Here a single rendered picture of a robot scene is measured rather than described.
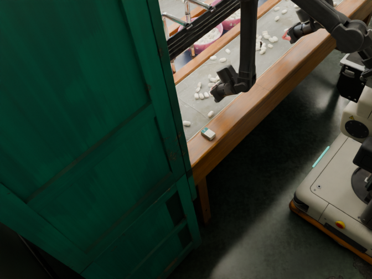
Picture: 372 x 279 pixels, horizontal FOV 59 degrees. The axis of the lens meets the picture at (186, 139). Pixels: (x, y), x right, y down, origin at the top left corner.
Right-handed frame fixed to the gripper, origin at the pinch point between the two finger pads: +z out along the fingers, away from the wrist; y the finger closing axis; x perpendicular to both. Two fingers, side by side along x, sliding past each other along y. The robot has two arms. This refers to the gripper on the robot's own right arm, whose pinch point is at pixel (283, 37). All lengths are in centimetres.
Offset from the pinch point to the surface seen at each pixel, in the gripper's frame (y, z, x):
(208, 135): 67, -1, 11
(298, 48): -6.9, 1.6, 10.2
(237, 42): 5.1, 26.8, -8.8
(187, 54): 24, 48, -19
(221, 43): 13.6, 28.7, -13.7
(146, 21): 91, -56, -39
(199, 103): 53, 16, 1
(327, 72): -82, 57, 62
